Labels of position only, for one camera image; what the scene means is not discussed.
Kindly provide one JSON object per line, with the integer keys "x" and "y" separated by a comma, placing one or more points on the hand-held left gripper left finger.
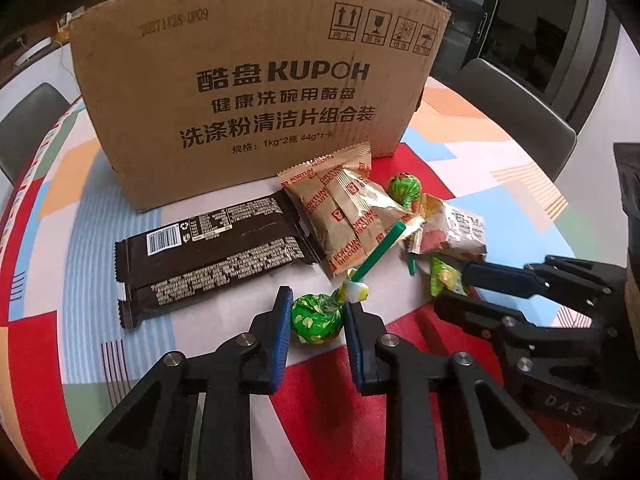
{"x": 280, "y": 340}

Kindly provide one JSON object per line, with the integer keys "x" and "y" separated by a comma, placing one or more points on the gold and red snack packet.
{"x": 450, "y": 232}

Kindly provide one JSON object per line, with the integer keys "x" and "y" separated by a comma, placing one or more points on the grey dining chair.
{"x": 30, "y": 125}
{"x": 520, "y": 105}

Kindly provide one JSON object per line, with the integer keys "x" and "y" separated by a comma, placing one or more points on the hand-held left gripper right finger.
{"x": 355, "y": 350}

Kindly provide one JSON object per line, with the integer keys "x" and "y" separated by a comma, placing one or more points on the small green candy packet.
{"x": 445, "y": 277}

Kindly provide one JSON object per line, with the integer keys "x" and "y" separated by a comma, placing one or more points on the dark brown snack bar packet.
{"x": 225, "y": 232}
{"x": 215, "y": 285}

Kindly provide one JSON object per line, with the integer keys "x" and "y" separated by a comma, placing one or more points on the dark framed glass door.
{"x": 525, "y": 20}

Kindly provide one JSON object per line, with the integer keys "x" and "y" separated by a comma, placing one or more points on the white sideboard counter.
{"x": 30, "y": 55}

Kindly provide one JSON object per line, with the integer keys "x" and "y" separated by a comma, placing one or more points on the gold biscuit packet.
{"x": 350, "y": 225}
{"x": 320, "y": 175}

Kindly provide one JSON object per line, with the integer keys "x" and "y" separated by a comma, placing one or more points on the green lollipop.
{"x": 315, "y": 317}
{"x": 405, "y": 190}

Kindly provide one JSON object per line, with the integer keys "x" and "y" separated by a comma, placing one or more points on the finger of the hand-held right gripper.
{"x": 500, "y": 277}
{"x": 475, "y": 317}

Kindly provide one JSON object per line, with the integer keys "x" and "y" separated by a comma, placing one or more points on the large printed cardboard box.
{"x": 250, "y": 85}

